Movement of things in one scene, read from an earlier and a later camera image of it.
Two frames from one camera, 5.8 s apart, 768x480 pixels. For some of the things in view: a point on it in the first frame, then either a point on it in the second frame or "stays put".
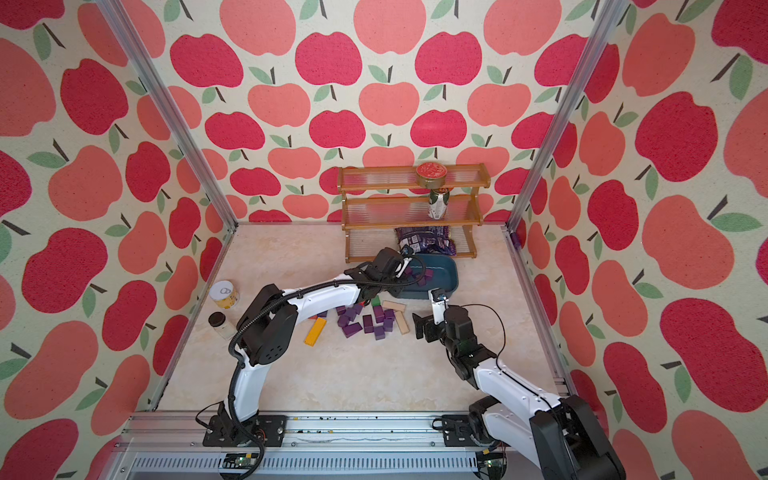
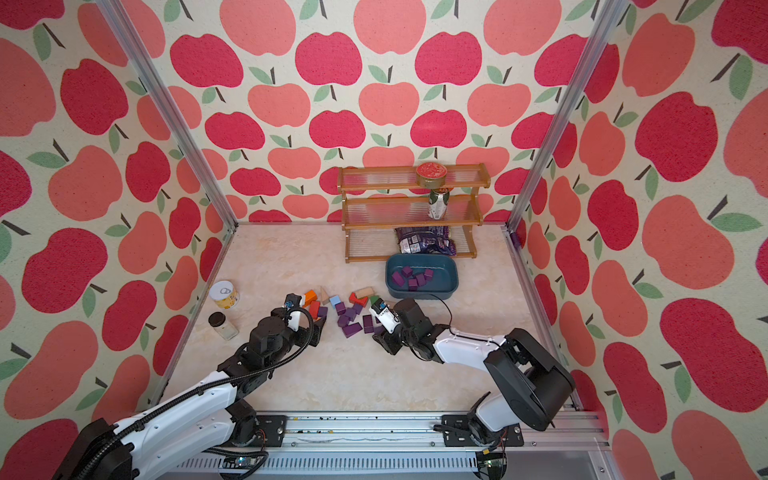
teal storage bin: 429,271 stays put
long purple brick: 351,329 stays put
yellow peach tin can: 224,294 stays put
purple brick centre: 367,323 stays put
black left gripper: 396,289 to 305,338
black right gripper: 430,324 to 384,336
